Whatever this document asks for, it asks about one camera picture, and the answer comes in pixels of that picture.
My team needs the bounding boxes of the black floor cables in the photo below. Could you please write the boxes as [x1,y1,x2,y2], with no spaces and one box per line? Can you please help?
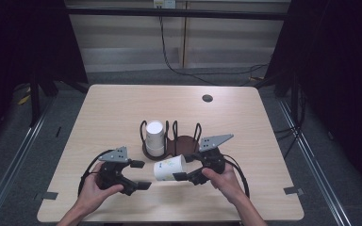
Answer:
[273,84,307,159]

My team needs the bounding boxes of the printed white paper cup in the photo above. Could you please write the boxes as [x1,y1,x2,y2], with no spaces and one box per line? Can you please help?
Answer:
[153,153,189,182]

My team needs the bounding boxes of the person's left hand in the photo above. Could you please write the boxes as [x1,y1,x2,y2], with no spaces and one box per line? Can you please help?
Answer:
[78,162,124,212]

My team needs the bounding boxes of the white wall socket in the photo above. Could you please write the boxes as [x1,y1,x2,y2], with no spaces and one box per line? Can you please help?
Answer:
[153,0,177,9]

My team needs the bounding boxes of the long black wall cable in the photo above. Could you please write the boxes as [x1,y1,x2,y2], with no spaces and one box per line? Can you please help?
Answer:
[157,7,270,88]

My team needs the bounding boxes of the stack of white paper cups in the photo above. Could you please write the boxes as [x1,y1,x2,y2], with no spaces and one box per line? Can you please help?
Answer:
[145,121,165,157]

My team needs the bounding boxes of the dark curtain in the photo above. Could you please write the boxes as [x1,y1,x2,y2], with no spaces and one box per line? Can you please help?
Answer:
[0,0,90,152]
[254,0,362,199]

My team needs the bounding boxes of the black horizontal bar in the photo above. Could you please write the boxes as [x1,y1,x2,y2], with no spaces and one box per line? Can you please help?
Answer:
[65,7,289,22]

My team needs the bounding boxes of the brown double cup holder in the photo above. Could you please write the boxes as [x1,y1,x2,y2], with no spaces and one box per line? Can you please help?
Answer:
[140,120,203,162]

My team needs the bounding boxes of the person's right hand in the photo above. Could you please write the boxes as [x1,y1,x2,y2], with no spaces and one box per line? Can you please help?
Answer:
[201,162,243,205]

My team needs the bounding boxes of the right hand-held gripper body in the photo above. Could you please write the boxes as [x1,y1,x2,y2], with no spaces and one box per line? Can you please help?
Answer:
[190,134,235,186]

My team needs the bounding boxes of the metal floor rail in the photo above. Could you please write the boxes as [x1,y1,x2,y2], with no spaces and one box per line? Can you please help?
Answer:
[0,93,56,226]
[276,97,354,226]

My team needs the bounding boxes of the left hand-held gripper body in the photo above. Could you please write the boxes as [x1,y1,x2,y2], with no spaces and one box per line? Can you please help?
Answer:
[96,146,131,191]

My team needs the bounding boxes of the black stand leg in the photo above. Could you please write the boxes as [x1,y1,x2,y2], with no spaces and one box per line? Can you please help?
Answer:
[28,70,42,127]

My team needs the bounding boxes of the grey tape piece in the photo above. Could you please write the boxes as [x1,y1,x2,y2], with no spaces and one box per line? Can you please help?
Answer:
[34,191,59,202]
[283,186,304,196]

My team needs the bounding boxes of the right hand-held gripper black cable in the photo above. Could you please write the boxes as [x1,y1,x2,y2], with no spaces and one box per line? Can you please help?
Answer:
[222,153,251,200]

